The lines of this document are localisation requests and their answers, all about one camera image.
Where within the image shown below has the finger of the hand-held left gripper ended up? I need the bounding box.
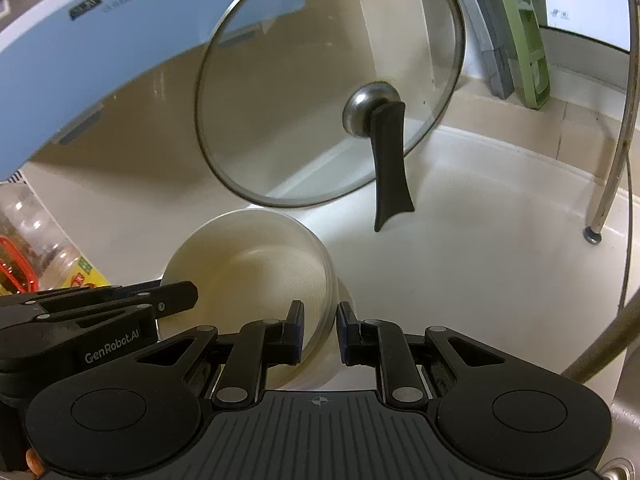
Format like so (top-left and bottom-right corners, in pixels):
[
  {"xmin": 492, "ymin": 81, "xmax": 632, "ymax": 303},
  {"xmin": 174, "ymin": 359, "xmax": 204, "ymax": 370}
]
[
  {"xmin": 0, "ymin": 306, "xmax": 158, "ymax": 346},
  {"xmin": 0, "ymin": 281, "xmax": 198, "ymax": 317}
]

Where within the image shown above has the grey board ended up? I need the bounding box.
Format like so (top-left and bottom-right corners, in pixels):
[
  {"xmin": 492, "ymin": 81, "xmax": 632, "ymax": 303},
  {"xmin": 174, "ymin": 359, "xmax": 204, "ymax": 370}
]
[{"xmin": 460, "ymin": 0, "xmax": 515, "ymax": 101}]

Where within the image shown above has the window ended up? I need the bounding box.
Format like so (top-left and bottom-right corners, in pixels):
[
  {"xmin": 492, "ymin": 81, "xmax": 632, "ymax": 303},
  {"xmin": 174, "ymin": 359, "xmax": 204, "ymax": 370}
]
[{"xmin": 540, "ymin": 0, "xmax": 633, "ymax": 53}]

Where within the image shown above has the glass pot lid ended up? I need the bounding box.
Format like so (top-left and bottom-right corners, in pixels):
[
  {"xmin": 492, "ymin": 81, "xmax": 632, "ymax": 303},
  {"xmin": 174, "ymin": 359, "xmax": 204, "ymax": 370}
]
[{"xmin": 195, "ymin": 0, "xmax": 467, "ymax": 233}]

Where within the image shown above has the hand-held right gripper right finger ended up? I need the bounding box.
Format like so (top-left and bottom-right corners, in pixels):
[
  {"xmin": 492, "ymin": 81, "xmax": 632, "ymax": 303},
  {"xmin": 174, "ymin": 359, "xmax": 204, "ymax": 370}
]
[{"xmin": 336, "ymin": 301, "xmax": 506, "ymax": 406}]

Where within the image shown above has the stainless steel sink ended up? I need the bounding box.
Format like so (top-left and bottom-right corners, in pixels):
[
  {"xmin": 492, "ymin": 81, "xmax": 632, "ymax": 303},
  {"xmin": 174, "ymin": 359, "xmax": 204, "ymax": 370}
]
[{"xmin": 600, "ymin": 385, "xmax": 640, "ymax": 480}]

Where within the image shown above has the blue white wall appliance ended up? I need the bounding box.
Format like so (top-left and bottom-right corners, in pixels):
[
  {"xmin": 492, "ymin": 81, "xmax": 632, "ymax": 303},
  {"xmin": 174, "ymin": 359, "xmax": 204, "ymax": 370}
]
[{"xmin": 0, "ymin": 0, "xmax": 306, "ymax": 181}]

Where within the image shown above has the cream plastic bowl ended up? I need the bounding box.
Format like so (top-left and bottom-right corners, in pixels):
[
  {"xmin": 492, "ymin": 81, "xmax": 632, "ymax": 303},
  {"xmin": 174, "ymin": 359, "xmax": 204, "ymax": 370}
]
[{"xmin": 161, "ymin": 208, "xmax": 353, "ymax": 391}]

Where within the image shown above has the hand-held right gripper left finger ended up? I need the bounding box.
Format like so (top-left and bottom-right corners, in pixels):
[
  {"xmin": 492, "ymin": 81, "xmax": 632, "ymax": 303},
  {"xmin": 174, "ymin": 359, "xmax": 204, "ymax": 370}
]
[{"xmin": 137, "ymin": 301, "xmax": 306, "ymax": 408}]

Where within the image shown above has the oil bottle with red handle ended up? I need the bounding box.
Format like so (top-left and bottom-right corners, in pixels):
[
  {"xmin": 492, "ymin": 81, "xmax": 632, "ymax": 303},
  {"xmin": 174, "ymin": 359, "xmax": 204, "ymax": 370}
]
[{"xmin": 0, "ymin": 182, "xmax": 111, "ymax": 296}]

